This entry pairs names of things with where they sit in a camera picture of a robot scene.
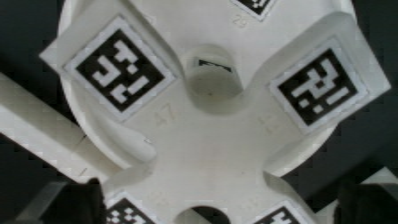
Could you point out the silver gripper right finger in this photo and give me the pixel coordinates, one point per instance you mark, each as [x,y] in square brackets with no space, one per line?
[368,200]

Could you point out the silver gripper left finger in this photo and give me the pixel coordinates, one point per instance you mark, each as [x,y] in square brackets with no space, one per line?
[66,204]

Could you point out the white cylindrical table leg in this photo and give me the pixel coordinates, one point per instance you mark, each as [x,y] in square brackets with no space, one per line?
[214,80]

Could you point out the white cross-shaped table base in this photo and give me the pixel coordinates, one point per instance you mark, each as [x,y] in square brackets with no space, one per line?
[208,163]

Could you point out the white round table top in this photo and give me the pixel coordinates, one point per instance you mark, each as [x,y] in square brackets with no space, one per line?
[118,53]

